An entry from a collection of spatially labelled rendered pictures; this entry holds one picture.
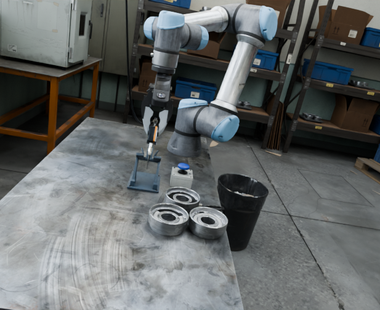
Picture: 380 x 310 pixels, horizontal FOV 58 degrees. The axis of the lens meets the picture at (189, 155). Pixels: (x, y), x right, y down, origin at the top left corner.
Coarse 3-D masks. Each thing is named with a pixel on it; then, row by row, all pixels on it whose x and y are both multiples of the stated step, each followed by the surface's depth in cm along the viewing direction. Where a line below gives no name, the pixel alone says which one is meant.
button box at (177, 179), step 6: (174, 168) 118; (174, 174) 113; (180, 174) 114; (186, 174) 115; (192, 174) 116; (174, 180) 113; (180, 180) 113; (186, 180) 113; (192, 180) 113; (174, 186) 114; (180, 186) 114; (186, 186) 114
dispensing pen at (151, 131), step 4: (156, 120) 107; (152, 128) 105; (152, 132) 105; (148, 136) 104; (152, 136) 105; (148, 140) 104; (152, 140) 104; (152, 144) 106; (148, 148) 105; (148, 152) 105; (148, 156) 105; (148, 160) 105
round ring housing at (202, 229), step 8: (200, 208) 96; (208, 208) 97; (192, 216) 93; (200, 216) 94; (208, 216) 95; (216, 216) 96; (224, 216) 94; (192, 224) 89; (200, 224) 88; (208, 224) 95; (216, 224) 91; (224, 224) 92; (200, 232) 88; (208, 232) 88; (216, 232) 88
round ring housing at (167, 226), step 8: (152, 208) 91; (160, 208) 94; (168, 208) 94; (176, 208) 94; (152, 216) 87; (160, 216) 90; (168, 216) 92; (176, 216) 91; (184, 216) 92; (152, 224) 87; (160, 224) 85; (168, 224) 85; (176, 224) 86; (184, 224) 87; (160, 232) 87; (168, 232) 86; (176, 232) 88
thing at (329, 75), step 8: (304, 64) 458; (320, 64) 425; (328, 64) 425; (304, 72) 455; (312, 72) 429; (320, 72) 431; (328, 72) 431; (336, 72) 431; (344, 72) 430; (320, 80) 435; (328, 80) 434; (336, 80) 434; (344, 80) 435
